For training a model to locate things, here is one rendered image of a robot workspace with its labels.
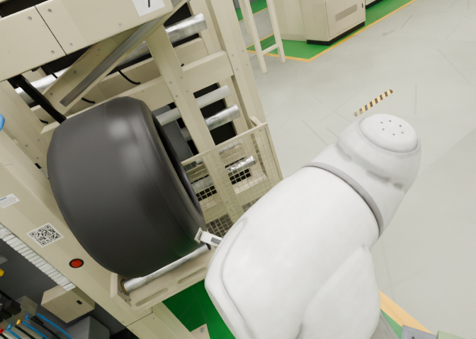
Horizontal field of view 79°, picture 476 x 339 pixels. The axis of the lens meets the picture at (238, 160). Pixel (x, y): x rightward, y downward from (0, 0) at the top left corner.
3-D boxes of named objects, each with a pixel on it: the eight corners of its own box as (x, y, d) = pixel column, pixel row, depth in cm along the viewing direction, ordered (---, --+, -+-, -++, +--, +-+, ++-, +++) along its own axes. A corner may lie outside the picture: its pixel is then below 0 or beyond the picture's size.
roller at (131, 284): (122, 294, 104) (119, 282, 106) (127, 293, 108) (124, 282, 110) (210, 248, 108) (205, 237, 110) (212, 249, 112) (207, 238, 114)
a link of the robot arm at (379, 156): (339, 159, 53) (289, 204, 48) (370, 78, 39) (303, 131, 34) (406, 206, 47) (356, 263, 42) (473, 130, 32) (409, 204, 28)
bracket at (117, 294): (125, 311, 105) (109, 298, 99) (122, 236, 137) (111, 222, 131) (133, 307, 105) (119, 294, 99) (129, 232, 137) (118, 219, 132)
